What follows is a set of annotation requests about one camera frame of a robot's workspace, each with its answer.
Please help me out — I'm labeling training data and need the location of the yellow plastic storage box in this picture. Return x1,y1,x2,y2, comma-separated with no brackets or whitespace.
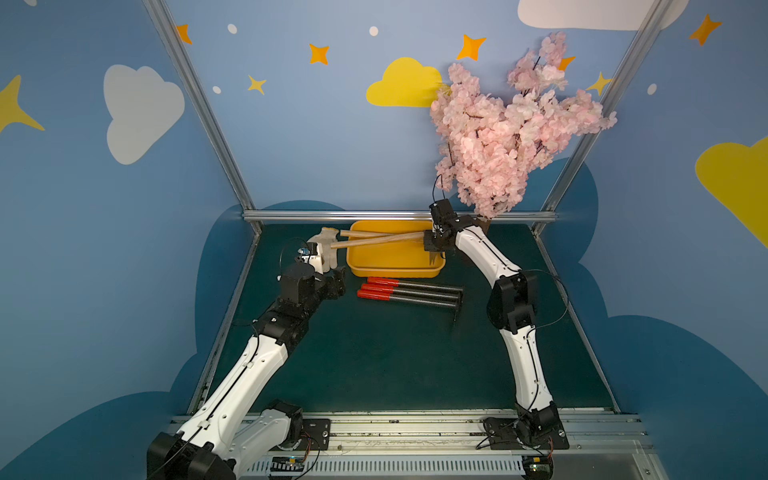
340,220,447,279

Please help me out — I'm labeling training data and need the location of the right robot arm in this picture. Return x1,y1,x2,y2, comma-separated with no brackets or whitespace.
424,199,562,447

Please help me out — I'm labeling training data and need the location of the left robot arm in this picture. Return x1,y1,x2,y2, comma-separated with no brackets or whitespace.
147,261,346,479

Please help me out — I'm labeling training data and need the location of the red handle tool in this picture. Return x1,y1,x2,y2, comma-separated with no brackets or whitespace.
357,290,462,320
361,284,463,301
367,277,464,293

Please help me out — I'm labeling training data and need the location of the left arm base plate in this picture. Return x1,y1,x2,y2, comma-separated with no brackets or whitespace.
272,418,332,452

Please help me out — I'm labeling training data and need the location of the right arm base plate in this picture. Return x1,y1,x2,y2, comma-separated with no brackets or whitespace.
482,417,570,451

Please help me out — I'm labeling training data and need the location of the pink blossom artificial tree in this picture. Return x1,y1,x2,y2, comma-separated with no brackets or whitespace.
430,32,617,219

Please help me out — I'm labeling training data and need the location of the wooden handle hoe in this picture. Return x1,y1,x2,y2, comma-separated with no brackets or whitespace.
339,230,387,239
332,231,441,269

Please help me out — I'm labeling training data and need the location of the white knitted work glove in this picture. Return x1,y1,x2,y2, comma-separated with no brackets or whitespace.
307,227,339,270

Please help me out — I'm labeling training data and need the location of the aluminium front rail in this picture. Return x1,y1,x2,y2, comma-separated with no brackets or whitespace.
238,409,666,479

